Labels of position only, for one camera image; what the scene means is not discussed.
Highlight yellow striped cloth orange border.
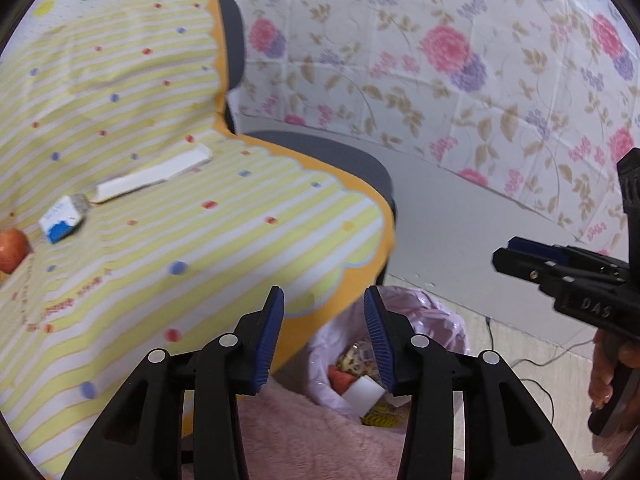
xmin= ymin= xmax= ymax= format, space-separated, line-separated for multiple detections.
xmin=0 ymin=0 xmax=397 ymax=477

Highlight yellow foam fruit net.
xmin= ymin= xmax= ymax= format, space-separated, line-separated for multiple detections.
xmin=361 ymin=402 xmax=409 ymax=427

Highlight clear yellow printed plastic wrapper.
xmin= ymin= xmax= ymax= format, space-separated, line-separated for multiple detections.
xmin=334 ymin=341 xmax=382 ymax=377

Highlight blue and white small carton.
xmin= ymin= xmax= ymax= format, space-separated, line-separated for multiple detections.
xmin=39 ymin=194 xmax=91 ymax=245

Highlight white cardboard box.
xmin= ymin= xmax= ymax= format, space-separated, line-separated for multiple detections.
xmin=95 ymin=142 xmax=214 ymax=205

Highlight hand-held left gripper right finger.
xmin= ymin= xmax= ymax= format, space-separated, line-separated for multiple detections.
xmin=362 ymin=285 xmax=583 ymax=480

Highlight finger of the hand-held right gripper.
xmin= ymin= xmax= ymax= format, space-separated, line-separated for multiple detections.
xmin=506 ymin=236 xmax=632 ymax=277
xmin=492 ymin=247 xmax=572 ymax=294

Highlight grey office chair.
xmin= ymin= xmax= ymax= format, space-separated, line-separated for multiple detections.
xmin=215 ymin=0 xmax=397 ymax=286

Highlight floral printed wall cloth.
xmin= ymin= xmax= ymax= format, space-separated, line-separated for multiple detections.
xmin=225 ymin=0 xmax=640 ymax=261

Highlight orange red soft wrapper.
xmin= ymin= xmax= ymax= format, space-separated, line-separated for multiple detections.
xmin=327 ymin=366 xmax=357 ymax=394

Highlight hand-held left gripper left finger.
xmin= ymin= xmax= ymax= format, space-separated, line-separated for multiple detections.
xmin=60 ymin=285 xmax=286 ymax=480

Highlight pink trash bag bin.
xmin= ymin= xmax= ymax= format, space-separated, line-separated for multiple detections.
xmin=305 ymin=285 xmax=471 ymax=427

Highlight black cable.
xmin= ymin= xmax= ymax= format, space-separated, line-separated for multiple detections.
xmin=484 ymin=316 xmax=597 ymax=426

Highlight pink fluffy blanket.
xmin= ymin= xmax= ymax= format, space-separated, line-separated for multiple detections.
xmin=180 ymin=379 xmax=621 ymax=480

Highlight person's right hand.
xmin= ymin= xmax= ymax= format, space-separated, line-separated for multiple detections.
xmin=587 ymin=329 xmax=640 ymax=411

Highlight red apple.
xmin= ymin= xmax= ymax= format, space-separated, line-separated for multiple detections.
xmin=0 ymin=229 xmax=34 ymax=275

